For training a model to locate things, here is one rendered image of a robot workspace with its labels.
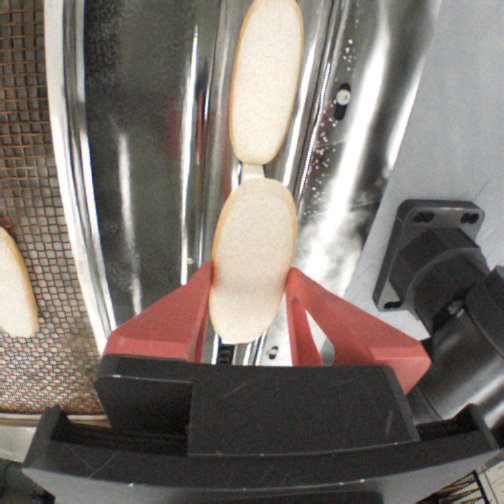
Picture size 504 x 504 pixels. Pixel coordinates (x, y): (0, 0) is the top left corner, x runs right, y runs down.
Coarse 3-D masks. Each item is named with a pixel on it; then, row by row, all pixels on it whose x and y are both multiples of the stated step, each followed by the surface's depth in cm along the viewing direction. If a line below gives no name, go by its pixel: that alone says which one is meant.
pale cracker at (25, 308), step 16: (0, 240) 15; (0, 256) 15; (16, 256) 16; (0, 272) 16; (16, 272) 16; (0, 288) 16; (16, 288) 17; (32, 288) 18; (0, 304) 17; (16, 304) 17; (32, 304) 18; (0, 320) 18; (16, 320) 18; (32, 320) 19
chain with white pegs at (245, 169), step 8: (240, 168) 21; (248, 168) 18; (256, 168) 18; (240, 176) 19; (248, 176) 17; (256, 176) 17; (264, 176) 17; (224, 344) 30; (232, 344) 30; (224, 352) 31; (224, 360) 32
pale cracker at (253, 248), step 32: (256, 192) 12; (288, 192) 12; (224, 224) 12; (256, 224) 12; (288, 224) 13; (224, 256) 13; (256, 256) 13; (288, 256) 13; (224, 288) 14; (256, 288) 14; (224, 320) 15; (256, 320) 15
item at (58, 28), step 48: (0, 0) 9; (48, 0) 10; (0, 48) 10; (48, 48) 11; (48, 96) 12; (0, 144) 13; (48, 144) 13; (48, 288) 18; (96, 288) 18; (96, 336) 21; (0, 384) 23; (48, 384) 24
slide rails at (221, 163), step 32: (224, 0) 13; (320, 0) 14; (224, 32) 14; (320, 32) 15; (224, 64) 15; (224, 96) 16; (224, 128) 18; (288, 128) 18; (224, 160) 19; (288, 160) 19; (224, 192) 20
